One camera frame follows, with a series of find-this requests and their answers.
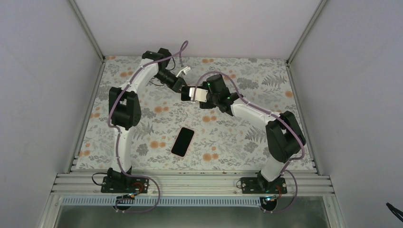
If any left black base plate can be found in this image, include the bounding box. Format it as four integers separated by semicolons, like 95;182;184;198
100;177;149;194

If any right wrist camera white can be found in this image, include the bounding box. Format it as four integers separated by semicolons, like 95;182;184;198
189;87;208;103

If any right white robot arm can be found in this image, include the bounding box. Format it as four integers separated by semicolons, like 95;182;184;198
189;72;306;193

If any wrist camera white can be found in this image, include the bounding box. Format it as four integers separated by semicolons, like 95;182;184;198
176;66;191;77
189;87;208;103

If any black object at corner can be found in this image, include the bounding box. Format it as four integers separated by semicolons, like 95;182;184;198
386;202;403;222

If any black phone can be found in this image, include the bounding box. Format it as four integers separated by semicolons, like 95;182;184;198
181;86;192;101

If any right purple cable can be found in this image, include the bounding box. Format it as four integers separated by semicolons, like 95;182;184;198
192;71;306;214

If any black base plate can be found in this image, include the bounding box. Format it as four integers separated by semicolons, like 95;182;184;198
100;177;149;194
240;177;288;194

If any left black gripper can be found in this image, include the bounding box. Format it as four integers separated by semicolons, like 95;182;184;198
155;69;190;95

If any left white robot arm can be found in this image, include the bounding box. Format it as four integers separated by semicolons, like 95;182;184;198
101;48;189;193

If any aluminium rail frame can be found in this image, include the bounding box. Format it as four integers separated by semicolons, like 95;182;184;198
39;170;345;228

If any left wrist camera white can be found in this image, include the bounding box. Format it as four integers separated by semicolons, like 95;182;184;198
176;66;191;77

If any floral table mat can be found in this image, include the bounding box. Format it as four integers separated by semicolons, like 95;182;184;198
76;56;297;171

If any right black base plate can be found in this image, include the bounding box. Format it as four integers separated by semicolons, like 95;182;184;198
240;177;288;194

